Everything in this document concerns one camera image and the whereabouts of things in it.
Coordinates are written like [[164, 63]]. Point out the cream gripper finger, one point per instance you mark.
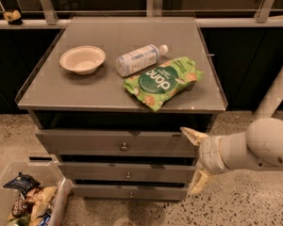
[[199, 181], [195, 137]]

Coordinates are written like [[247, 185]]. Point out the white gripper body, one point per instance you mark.
[[209, 154]]

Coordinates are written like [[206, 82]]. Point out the grey top drawer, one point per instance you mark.
[[116, 143]]

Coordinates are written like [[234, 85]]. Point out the grey drawer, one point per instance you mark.
[[116, 143], [127, 172], [146, 193]]

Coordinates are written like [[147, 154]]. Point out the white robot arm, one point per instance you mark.
[[260, 148]]

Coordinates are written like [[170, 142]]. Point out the grey drawer cabinet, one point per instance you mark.
[[58, 99]]

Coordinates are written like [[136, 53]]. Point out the grey bottom drawer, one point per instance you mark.
[[146, 193]]

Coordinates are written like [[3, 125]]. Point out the grey middle drawer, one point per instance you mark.
[[127, 172]]

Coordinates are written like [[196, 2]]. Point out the green snack bag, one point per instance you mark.
[[157, 86]]

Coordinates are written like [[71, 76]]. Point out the white diagonal pole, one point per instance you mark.
[[272, 99]]

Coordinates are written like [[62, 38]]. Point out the clear plastic water bottle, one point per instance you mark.
[[139, 59]]

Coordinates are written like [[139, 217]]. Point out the white paper bowl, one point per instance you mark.
[[82, 60]]

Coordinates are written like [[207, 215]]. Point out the metal window railing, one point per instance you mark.
[[206, 13]]

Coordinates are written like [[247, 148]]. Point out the yellow chip bag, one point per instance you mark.
[[40, 198]]

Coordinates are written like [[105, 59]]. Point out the clear plastic bin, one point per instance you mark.
[[48, 174]]

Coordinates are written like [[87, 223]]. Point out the dark blue snack bag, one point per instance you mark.
[[23, 183]]

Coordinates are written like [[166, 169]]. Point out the brown snack bag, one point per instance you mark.
[[20, 208]]

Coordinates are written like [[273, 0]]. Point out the yellow black small object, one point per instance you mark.
[[13, 16]]

